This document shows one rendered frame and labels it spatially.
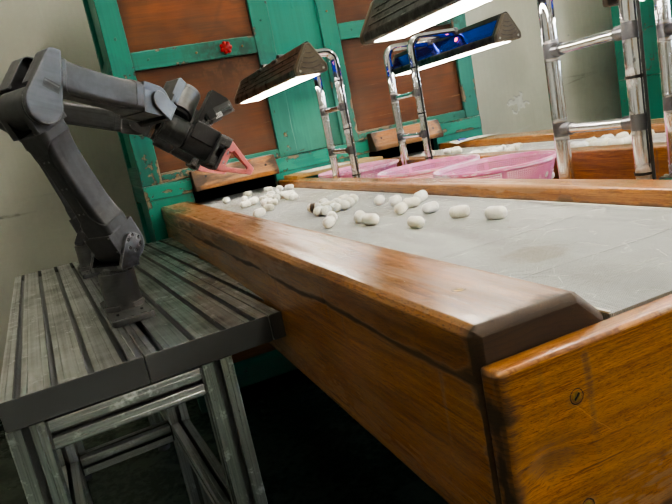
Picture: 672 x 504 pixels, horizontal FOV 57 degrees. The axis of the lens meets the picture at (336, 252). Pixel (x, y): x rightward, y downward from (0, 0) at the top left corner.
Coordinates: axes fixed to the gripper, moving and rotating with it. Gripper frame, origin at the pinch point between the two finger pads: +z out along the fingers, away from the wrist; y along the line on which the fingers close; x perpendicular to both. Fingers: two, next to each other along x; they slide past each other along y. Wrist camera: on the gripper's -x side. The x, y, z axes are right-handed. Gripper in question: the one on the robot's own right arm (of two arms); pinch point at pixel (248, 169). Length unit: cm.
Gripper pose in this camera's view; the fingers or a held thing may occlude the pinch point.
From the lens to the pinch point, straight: 132.1
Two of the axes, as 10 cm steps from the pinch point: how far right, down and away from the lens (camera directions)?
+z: 8.2, 4.1, 4.1
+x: -4.2, 9.0, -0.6
